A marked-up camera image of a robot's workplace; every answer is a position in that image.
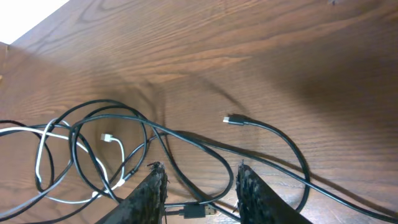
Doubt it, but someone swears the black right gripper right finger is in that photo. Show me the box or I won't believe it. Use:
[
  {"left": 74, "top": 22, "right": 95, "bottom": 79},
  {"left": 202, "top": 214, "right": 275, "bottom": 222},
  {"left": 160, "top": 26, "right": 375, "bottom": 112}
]
[{"left": 236, "top": 164, "right": 311, "bottom": 224}]

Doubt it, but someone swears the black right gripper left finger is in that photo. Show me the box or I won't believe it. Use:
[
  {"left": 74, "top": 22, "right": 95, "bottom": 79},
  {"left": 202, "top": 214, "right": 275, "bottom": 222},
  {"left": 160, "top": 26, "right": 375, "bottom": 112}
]
[{"left": 96, "top": 162, "right": 168, "bottom": 224}]

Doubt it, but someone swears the white cable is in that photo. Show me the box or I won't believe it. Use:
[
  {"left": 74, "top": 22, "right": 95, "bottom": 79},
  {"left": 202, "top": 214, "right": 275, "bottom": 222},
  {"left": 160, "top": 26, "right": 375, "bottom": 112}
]
[{"left": 0, "top": 118, "right": 127, "bottom": 205}]

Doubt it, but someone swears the black cable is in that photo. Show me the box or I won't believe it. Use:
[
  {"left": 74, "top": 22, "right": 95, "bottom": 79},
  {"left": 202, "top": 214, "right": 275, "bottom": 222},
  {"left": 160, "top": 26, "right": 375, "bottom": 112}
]
[
  {"left": 0, "top": 98, "right": 398, "bottom": 224},
  {"left": 222, "top": 114, "right": 312, "bottom": 214}
]

